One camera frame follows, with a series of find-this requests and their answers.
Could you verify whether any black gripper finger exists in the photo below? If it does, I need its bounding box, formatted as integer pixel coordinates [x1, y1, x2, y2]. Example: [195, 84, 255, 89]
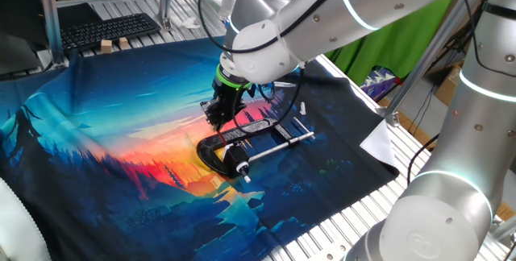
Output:
[208, 107, 222, 130]
[219, 110, 234, 130]

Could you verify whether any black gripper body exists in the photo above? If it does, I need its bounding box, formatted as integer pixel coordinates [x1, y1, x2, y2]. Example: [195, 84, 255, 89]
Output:
[209, 73, 256, 122]

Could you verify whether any black crank pencil sharpener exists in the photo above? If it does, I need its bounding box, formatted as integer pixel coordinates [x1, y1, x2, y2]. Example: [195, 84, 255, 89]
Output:
[223, 141, 253, 184]

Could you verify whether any black metal C-clamp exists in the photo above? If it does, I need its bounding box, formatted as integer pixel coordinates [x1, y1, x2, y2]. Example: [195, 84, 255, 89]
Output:
[196, 116, 316, 178]

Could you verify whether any crumpled white paper scrap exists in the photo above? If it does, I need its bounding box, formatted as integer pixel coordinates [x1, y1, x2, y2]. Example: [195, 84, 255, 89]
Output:
[179, 16, 202, 30]

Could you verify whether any printed sunset landscape cloth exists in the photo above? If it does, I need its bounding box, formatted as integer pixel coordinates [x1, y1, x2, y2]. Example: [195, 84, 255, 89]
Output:
[0, 36, 401, 261]

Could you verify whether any black computer keyboard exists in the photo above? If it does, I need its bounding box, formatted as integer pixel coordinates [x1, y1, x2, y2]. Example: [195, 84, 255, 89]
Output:
[59, 12, 162, 53]

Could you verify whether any green fabric sheet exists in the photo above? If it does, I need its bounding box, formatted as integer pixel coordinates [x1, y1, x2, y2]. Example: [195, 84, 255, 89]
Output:
[325, 0, 457, 87]

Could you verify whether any black desk mat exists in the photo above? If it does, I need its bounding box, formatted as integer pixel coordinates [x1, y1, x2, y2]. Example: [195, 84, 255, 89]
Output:
[56, 2, 104, 25]

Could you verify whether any brown cardboard box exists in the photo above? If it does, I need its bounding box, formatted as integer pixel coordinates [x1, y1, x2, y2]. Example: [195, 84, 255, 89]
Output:
[434, 64, 464, 109]

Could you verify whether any white rounded machine cover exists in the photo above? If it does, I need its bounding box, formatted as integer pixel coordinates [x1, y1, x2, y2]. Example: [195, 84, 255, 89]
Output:
[0, 176, 53, 261]

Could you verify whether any black computer monitor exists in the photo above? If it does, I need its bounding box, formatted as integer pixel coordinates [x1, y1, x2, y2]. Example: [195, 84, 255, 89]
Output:
[0, 0, 50, 81]

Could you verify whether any black wrist camera unit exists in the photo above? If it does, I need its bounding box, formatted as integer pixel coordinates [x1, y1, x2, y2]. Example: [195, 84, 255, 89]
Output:
[199, 98, 218, 124]

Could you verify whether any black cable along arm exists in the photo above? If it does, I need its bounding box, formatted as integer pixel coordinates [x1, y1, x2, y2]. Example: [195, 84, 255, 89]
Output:
[197, 0, 358, 55]

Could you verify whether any black looped gripper cable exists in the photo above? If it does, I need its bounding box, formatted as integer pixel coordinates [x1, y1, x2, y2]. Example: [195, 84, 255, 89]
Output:
[231, 67, 306, 134]

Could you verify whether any black floor cable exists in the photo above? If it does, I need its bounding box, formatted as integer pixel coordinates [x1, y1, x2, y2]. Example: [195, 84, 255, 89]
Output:
[406, 132, 441, 184]

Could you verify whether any slanted aluminium frame strut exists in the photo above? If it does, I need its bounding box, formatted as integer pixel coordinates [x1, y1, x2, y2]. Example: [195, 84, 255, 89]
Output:
[376, 0, 489, 127]

